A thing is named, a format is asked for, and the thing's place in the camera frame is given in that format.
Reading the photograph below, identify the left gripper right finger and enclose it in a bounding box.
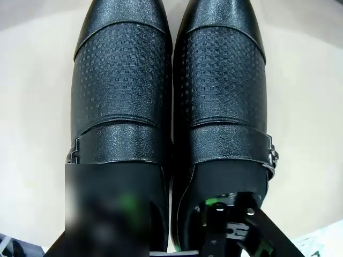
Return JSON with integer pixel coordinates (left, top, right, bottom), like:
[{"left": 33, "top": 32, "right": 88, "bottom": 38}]
[{"left": 197, "top": 191, "right": 305, "bottom": 257}]

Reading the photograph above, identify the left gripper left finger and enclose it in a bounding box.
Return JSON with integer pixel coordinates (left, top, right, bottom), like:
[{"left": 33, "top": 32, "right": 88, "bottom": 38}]
[{"left": 45, "top": 190, "right": 150, "bottom": 257}]

